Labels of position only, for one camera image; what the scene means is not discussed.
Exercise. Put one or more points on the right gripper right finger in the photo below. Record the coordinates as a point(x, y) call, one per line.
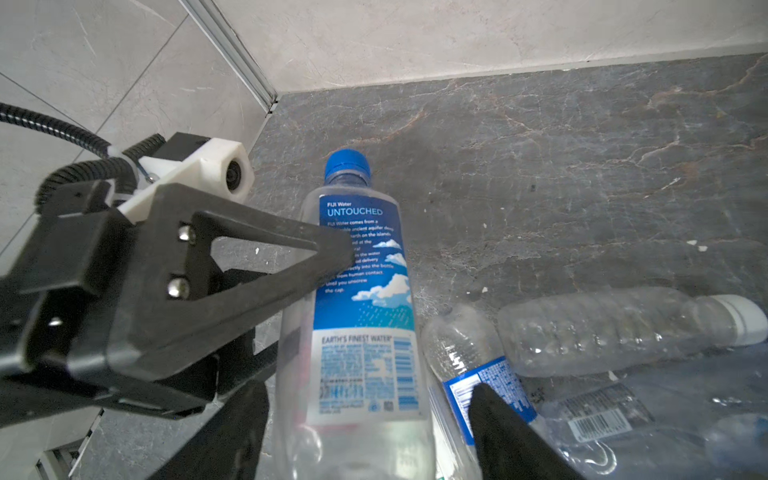
point(506, 447)

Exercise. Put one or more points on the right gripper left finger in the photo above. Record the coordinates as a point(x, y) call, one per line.
point(229, 444)

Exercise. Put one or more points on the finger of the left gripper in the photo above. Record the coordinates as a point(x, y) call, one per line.
point(166, 303)

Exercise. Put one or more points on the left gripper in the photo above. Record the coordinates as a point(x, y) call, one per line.
point(59, 304)

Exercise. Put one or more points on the clear bottle blue cap front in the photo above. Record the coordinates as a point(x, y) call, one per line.
point(351, 397)

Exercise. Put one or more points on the clear bottle white cap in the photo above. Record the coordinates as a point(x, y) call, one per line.
point(590, 333)

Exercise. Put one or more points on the small blue label bottle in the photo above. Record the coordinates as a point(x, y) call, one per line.
point(461, 350)

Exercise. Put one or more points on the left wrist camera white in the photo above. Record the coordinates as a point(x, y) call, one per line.
point(213, 165)

